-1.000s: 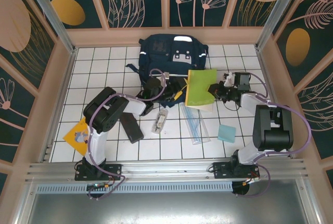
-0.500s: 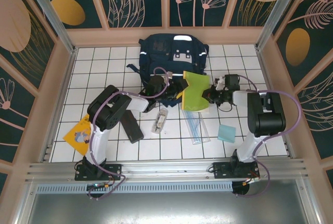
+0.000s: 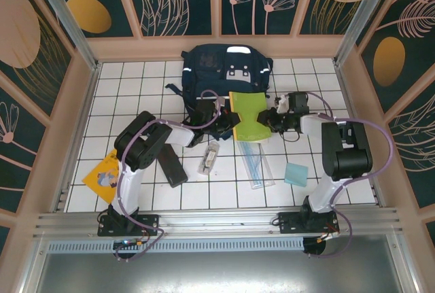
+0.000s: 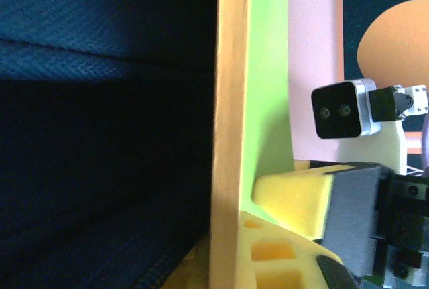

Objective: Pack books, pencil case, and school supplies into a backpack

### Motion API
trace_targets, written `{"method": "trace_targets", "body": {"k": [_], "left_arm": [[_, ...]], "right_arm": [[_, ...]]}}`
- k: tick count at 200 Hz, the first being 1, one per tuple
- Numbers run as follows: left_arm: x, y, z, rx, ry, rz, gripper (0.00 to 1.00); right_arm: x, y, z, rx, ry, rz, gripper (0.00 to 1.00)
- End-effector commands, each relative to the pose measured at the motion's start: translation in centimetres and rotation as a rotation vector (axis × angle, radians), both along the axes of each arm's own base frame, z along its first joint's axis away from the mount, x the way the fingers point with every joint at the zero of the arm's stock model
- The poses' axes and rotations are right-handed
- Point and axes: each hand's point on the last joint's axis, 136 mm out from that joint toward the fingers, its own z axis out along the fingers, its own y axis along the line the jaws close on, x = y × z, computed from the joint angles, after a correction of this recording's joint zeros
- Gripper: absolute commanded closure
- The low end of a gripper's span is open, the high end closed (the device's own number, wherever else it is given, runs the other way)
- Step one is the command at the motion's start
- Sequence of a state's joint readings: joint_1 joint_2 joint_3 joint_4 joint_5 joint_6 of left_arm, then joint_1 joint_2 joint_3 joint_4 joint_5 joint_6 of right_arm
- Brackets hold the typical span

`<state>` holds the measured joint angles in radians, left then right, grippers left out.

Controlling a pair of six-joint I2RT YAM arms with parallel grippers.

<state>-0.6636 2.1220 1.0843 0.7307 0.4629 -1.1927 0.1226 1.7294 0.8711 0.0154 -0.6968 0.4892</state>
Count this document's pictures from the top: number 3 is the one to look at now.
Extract aluminium mounting rail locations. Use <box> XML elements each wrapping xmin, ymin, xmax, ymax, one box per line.
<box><xmin>32</xmin><ymin>207</ymin><xmax>404</xmax><ymax>239</ymax></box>

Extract black pencil case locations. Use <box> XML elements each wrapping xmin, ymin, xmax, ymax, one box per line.
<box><xmin>156</xmin><ymin>143</ymin><xmax>189</xmax><ymax>188</ymax></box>

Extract grey sheet metal panel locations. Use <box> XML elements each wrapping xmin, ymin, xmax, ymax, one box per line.
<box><xmin>20</xmin><ymin>233</ymin><xmax>419</xmax><ymax>293</ymax></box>

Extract small circuit board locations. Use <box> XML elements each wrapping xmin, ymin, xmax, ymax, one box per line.
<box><xmin>113</xmin><ymin>238</ymin><xmax>143</xmax><ymax>249</ymax></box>

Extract grey slotted cable duct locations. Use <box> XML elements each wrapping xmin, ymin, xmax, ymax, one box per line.
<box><xmin>47</xmin><ymin>237</ymin><xmax>305</xmax><ymax>254</ymax></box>

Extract yellow picture book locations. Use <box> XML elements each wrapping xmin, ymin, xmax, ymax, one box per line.
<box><xmin>82</xmin><ymin>148</ymin><xmax>120</xmax><ymax>204</ymax></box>

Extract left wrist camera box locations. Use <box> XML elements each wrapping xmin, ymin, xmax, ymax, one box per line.
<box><xmin>194</xmin><ymin>97</ymin><xmax>227</xmax><ymax>126</ymax></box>

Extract teal panel large pink oval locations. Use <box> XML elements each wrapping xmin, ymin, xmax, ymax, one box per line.
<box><xmin>0</xmin><ymin>0</ymin><xmax>76</xmax><ymax>122</ymax></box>

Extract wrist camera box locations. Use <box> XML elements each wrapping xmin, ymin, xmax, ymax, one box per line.
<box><xmin>277</xmin><ymin>91</ymin><xmax>310</xmax><ymax>114</ymax></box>
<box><xmin>194</xmin><ymin>97</ymin><xmax>227</xmax><ymax>126</ymax></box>

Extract light blue sticky notes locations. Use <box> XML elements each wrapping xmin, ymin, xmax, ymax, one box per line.
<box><xmin>283</xmin><ymin>162</ymin><xmax>309</xmax><ymax>187</ymax></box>

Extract teal panel orange oval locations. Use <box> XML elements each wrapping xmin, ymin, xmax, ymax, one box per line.
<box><xmin>43</xmin><ymin>0</ymin><xmax>141</xmax><ymax>39</ymax></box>

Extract teal panel single pink flower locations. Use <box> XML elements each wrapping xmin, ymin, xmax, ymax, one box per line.
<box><xmin>0</xmin><ymin>84</ymin><xmax>48</xmax><ymax>214</ymax></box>

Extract teal panel oval and fern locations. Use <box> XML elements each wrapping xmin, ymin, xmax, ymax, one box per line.
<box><xmin>355</xmin><ymin>0</ymin><xmax>435</xmax><ymax>116</ymax></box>

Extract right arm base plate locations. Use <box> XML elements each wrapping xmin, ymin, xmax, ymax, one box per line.
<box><xmin>277</xmin><ymin>211</ymin><xmax>341</xmax><ymax>236</ymax></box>

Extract aluminium corner post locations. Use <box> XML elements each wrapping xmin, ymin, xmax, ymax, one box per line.
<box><xmin>29</xmin><ymin>0</ymin><xmax>101</xmax><ymax>71</ymax></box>
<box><xmin>334</xmin><ymin>0</ymin><xmax>405</xmax><ymax>66</ymax></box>

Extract clear plastic stationery pack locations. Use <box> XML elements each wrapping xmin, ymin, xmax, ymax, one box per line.
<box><xmin>196</xmin><ymin>141</ymin><xmax>220</xmax><ymax>175</ymax></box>

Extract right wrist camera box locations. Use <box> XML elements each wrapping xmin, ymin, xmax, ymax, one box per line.
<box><xmin>277</xmin><ymin>91</ymin><xmax>310</xmax><ymax>114</ymax></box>

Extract navy blue backpack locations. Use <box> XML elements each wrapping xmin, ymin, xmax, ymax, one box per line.
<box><xmin>165</xmin><ymin>44</ymin><xmax>275</xmax><ymax>146</ymax></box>

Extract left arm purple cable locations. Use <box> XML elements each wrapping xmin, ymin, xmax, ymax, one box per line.
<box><xmin>114</xmin><ymin>89</ymin><xmax>227</xmax><ymax>263</ymax></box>

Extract green notebook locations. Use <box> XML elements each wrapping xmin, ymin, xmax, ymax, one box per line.
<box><xmin>228</xmin><ymin>90</ymin><xmax>273</xmax><ymax>143</ymax></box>

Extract teal panel pink flowers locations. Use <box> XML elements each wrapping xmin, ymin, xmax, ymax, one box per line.
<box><xmin>220</xmin><ymin>0</ymin><xmax>296</xmax><ymax>35</ymax></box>

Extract teal panel pink fern leaves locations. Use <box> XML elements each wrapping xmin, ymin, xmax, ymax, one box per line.
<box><xmin>387</xmin><ymin>90</ymin><xmax>435</xmax><ymax>209</ymax></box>

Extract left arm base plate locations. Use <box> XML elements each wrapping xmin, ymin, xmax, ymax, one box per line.
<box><xmin>97</xmin><ymin>213</ymin><xmax>160</xmax><ymax>237</ymax></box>

